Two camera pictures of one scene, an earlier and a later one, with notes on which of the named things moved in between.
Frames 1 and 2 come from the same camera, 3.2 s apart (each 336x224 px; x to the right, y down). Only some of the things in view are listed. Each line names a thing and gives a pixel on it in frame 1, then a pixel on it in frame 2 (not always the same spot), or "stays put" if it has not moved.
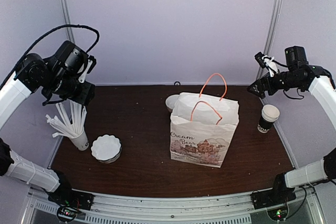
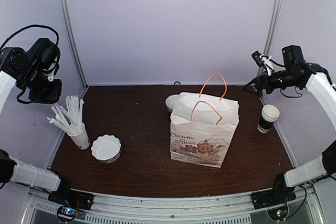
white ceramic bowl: x=170 y=100 stays put
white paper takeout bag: x=202 y=127 stays put
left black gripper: x=84 y=96 to x=51 y=97
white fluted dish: x=106 y=149 stays put
